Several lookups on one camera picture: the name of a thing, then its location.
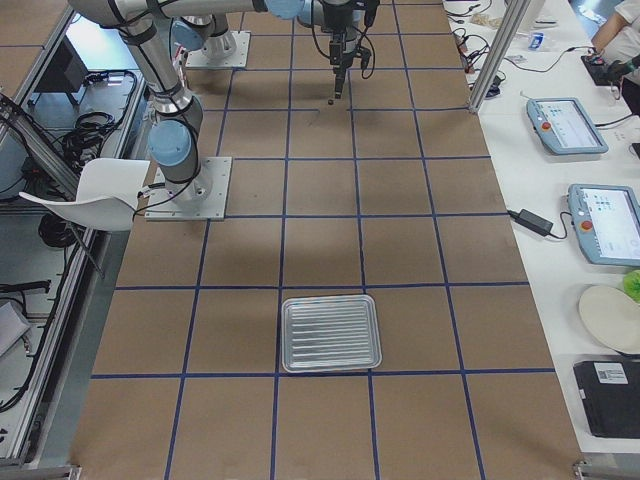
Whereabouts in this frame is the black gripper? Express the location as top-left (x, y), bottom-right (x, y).
top-left (329, 27), bottom-right (356, 99)

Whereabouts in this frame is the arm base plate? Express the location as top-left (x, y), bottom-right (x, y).
top-left (186, 30), bottom-right (251, 70)
top-left (144, 157), bottom-right (232, 221)

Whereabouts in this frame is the near teach pendant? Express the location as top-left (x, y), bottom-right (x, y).
top-left (567, 184), bottom-right (639, 267)

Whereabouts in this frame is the aluminium extrusion post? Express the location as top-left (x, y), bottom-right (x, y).
top-left (468, 0), bottom-right (530, 114)

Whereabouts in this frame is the silver metal tray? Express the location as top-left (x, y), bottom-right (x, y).
top-left (281, 294), bottom-right (383, 373)

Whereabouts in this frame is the far teach pendant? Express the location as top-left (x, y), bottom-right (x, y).
top-left (526, 97), bottom-right (609, 156)

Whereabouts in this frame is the teach pendant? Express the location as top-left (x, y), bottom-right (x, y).
top-left (567, 184), bottom-right (639, 267)
top-left (526, 97), bottom-right (609, 156)

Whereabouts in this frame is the black tablet with label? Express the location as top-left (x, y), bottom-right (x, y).
top-left (573, 361), bottom-right (639, 439)

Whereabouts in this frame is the white plastic chair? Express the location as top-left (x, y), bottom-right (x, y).
top-left (19, 158), bottom-right (150, 231)

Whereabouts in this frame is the person at bench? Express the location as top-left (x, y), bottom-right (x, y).
top-left (592, 0), bottom-right (639, 67)

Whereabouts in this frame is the beige round plate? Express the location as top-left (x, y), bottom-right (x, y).
top-left (578, 285), bottom-right (639, 355)

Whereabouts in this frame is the black power adapter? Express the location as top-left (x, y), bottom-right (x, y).
top-left (508, 209), bottom-right (553, 237)

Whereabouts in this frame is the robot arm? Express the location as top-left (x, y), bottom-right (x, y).
top-left (298, 1), bottom-right (380, 99)
top-left (69, 1), bottom-right (304, 202)

